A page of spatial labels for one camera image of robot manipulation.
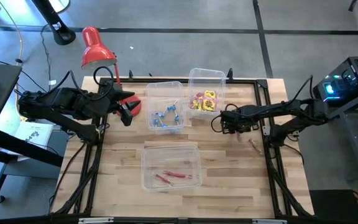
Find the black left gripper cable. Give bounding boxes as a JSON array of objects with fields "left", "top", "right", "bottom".
[{"left": 93, "top": 65, "right": 115, "bottom": 94}]

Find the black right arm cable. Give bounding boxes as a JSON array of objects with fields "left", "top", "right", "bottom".
[{"left": 292, "top": 75, "right": 313, "bottom": 103}]

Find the computer tower with lights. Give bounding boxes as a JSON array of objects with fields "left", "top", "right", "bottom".
[{"left": 312, "top": 55, "right": 358, "bottom": 103}]

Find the black hazard-striped box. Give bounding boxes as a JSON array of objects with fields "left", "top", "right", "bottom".
[{"left": 309, "top": 189, "right": 358, "bottom": 224}]

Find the black floor cable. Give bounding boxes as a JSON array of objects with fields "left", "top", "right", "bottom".
[{"left": 39, "top": 24, "right": 53, "bottom": 91}]

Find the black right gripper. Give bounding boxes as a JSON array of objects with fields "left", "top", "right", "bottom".
[{"left": 220, "top": 104, "right": 260, "bottom": 135}]

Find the yellow cable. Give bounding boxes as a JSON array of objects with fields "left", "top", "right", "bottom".
[{"left": 0, "top": 0, "right": 29, "bottom": 121}]

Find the silver bracket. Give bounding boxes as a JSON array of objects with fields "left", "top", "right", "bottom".
[
  {"left": 78, "top": 217, "right": 114, "bottom": 224},
  {"left": 252, "top": 218, "right": 288, "bottom": 224}
]

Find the black aluminium table frame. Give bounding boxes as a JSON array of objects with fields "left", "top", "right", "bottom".
[{"left": 50, "top": 76, "right": 315, "bottom": 224}]

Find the clear plastic bin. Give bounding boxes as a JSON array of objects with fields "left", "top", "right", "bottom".
[
  {"left": 145, "top": 81, "right": 187, "bottom": 135},
  {"left": 140, "top": 144, "right": 203, "bottom": 192},
  {"left": 187, "top": 67, "right": 227, "bottom": 121}
]

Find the white booklet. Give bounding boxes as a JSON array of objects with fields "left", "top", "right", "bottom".
[{"left": 14, "top": 121, "right": 54, "bottom": 147}]

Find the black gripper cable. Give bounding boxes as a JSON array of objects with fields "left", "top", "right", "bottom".
[
  {"left": 210, "top": 104, "right": 229, "bottom": 133},
  {"left": 93, "top": 65, "right": 115, "bottom": 94}
]

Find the black floor stand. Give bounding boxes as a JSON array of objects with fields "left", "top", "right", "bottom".
[{"left": 31, "top": 0, "right": 76, "bottom": 46}]

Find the black desk leg frame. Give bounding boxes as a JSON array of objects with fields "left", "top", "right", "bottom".
[{"left": 0, "top": 127, "right": 65, "bottom": 205}]

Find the grey computer cart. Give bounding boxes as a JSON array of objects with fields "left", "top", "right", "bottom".
[{"left": 321, "top": 88, "right": 358, "bottom": 183}]

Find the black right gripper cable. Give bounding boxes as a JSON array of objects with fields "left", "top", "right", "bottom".
[{"left": 210, "top": 104, "right": 229, "bottom": 133}]

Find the red desk lamp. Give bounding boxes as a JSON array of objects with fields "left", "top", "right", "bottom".
[{"left": 81, "top": 26, "right": 142, "bottom": 116}]

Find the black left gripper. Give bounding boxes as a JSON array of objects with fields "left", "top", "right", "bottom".
[{"left": 105, "top": 85, "right": 136, "bottom": 128}]

